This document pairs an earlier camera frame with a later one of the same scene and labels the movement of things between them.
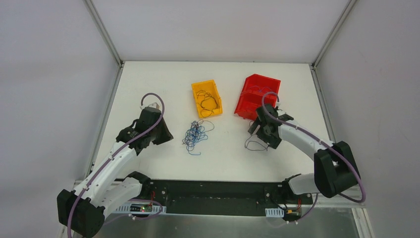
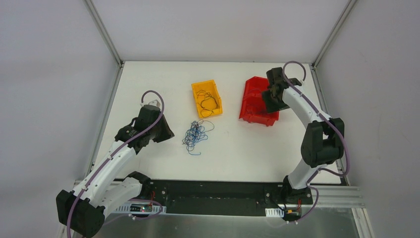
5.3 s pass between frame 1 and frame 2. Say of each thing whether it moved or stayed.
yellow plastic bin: stayed
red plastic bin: stayed
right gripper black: moved
